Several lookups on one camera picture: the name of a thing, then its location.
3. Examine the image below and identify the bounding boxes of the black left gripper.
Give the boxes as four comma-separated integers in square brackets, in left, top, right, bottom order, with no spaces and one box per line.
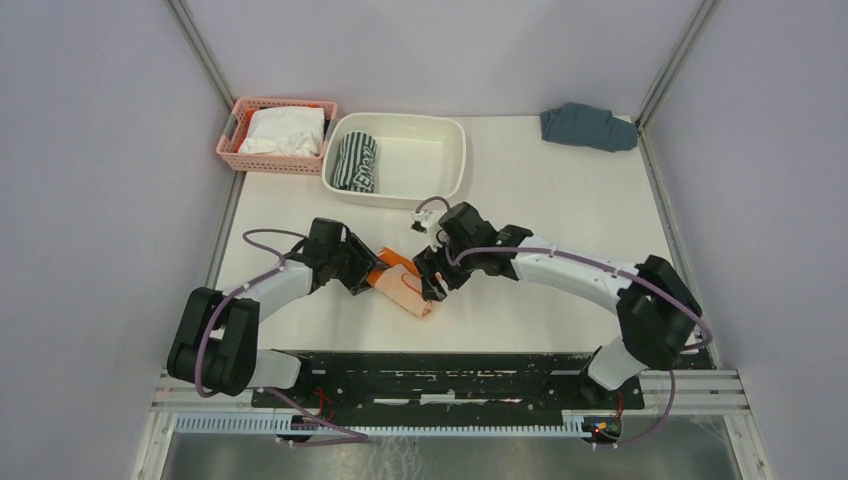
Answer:
[327,233,389,295]

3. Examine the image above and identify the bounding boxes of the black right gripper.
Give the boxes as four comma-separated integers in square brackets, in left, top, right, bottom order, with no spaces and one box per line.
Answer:
[412,235,478,303]

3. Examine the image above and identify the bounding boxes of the orange and cream cloth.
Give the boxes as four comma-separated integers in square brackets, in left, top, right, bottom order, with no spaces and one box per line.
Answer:
[367,247,434,319]

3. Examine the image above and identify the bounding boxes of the green white striped towel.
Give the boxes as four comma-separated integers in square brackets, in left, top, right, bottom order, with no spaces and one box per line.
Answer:
[330,131,377,193]

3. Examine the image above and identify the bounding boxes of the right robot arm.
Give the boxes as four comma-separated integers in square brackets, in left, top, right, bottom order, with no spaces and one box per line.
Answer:
[411,202,702,408]

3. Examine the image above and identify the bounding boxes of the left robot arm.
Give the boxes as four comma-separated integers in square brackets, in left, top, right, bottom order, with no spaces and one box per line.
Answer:
[166,218,389,407]

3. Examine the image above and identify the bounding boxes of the white plastic tub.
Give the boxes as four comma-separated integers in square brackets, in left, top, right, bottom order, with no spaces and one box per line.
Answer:
[320,112,467,210]

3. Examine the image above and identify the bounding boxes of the white cloth in basket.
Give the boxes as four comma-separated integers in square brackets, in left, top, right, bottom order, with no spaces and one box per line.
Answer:
[238,106,325,157]

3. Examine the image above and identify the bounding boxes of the pink plastic basket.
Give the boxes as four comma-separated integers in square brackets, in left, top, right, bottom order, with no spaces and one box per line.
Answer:
[216,97,339,175]

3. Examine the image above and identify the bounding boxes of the blue-grey folded cloth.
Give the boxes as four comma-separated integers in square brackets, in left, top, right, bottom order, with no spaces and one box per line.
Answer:
[539,102,638,153]

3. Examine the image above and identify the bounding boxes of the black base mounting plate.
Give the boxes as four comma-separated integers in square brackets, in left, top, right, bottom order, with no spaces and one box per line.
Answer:
[286,352,646,428]

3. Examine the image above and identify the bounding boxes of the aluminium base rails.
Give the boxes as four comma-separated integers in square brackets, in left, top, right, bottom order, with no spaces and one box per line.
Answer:
[150,370,750,416]

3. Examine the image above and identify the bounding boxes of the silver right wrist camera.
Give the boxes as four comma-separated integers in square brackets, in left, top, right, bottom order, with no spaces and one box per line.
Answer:
[411,210,440,234]

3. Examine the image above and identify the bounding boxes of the white slotted cable duct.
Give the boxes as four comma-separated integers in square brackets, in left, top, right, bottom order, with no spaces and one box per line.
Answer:
[174,412,591,439]

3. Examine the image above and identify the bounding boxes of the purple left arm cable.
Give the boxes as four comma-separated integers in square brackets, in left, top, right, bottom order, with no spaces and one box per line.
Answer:
[194,229,370,448]

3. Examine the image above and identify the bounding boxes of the aluminium frame post left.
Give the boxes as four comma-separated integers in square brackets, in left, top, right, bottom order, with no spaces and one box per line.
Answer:
[164,0,236,112]

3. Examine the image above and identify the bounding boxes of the aluminium frame post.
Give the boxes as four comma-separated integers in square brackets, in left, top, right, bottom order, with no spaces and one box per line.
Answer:
[634,0,723,175]
[164,0,236,112]

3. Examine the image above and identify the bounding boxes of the aluminium frame post right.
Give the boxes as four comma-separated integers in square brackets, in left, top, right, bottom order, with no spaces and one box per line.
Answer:
[634,0,723,175]

